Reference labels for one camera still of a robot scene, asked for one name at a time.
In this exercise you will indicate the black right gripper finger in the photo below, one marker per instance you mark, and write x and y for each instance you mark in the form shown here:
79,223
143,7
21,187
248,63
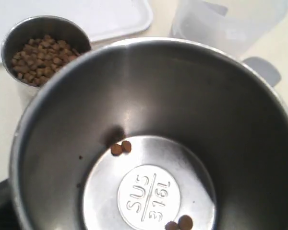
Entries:
8,218

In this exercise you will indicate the steel mug with pellets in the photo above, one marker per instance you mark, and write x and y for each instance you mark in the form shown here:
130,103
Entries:
35,49

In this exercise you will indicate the clear plastic tall container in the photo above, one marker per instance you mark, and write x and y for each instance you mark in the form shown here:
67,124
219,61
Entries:
234,27

